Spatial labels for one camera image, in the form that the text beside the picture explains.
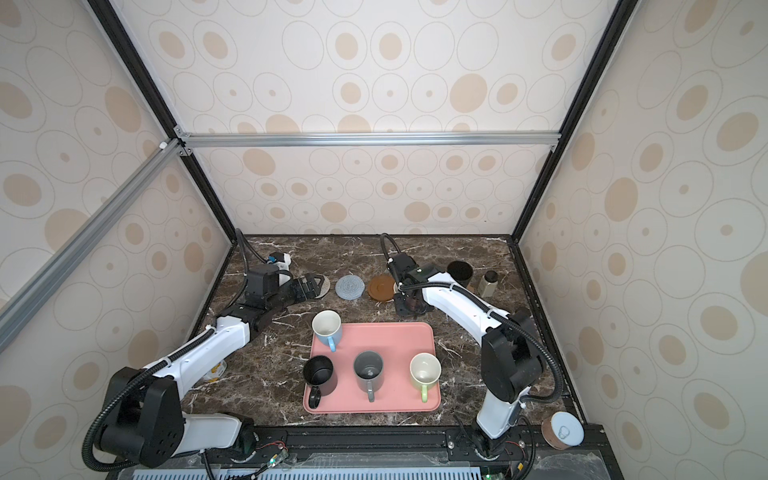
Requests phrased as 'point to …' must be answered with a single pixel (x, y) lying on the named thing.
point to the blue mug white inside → (327, 326)
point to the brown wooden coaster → (381, 288)
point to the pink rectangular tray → (397, 343)
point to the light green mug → (425, 369)
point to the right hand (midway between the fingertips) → (410, 310)
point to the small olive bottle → (487, 285)
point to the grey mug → (368, 365)
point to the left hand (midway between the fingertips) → (319, 276)
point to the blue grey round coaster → (350, 287)
